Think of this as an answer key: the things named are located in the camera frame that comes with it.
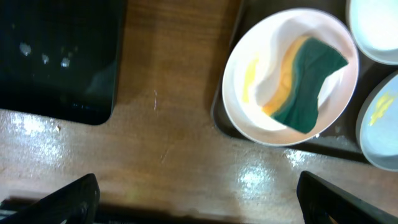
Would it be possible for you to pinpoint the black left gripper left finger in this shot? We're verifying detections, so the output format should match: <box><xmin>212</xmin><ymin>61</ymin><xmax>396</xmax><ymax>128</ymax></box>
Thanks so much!
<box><xmin>1</xmin><ymin>174</ymin><xmax>100</xmax><ymax>224</ymax></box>

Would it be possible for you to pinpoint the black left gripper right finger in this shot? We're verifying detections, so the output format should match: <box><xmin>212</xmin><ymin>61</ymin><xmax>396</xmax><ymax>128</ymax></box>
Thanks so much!
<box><xmin>297</xmin><ymin>171</ymin><xmax>397</xmax><ymax>224</ymax></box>

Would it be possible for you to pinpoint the green and yellow sponge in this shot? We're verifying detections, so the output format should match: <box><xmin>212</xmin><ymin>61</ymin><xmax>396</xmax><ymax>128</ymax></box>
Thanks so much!
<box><xmin>262</xmin><ymin>36</ymin><xmax>348</xmax><ymax>134</ymax></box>

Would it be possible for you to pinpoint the brown serving tray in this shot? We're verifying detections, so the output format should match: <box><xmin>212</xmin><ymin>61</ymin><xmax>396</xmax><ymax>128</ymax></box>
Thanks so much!
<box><xmin>228</xmin><ymin>0</ymin><xmax>397</xmax><ymax>163</ymax></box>

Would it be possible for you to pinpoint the black plastic tray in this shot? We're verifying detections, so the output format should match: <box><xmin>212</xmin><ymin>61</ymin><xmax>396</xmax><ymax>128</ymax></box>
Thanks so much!
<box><xmin>1</xmin><ymin>0</ymin><xmax>127</xmax><ymax>125</ymax></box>

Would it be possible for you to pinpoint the pale blue plate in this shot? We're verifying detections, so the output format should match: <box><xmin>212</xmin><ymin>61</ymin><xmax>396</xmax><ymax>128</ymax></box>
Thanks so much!
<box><xmin>356</xmin><ymin>72</ymin><xmax>397</xmax><ymax>172</ymax></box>

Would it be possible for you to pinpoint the white plate front left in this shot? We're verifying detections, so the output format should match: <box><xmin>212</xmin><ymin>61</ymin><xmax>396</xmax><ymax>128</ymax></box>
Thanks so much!
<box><xmin>222</xmin><ymin>8</ymin><xmax>359</xmax><ymax>146</ymax></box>

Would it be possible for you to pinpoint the white plate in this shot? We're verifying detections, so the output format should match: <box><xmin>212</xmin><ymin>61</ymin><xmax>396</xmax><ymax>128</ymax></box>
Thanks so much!
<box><xmin>346</xmin><ymin>0</ymin><xmax>397</xmax><ymax>65</ymax></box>
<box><xmin>222</xmin><ymin>8</ymin><xmax>359</xmax><ymax>146</ymax></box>

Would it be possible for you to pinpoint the white plate at back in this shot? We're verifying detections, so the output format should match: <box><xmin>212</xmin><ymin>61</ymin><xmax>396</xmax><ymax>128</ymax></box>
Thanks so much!
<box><xmin>346</xmin><ymin>0</ymin><xmax>397</xmax><ymax>65</ymax></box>

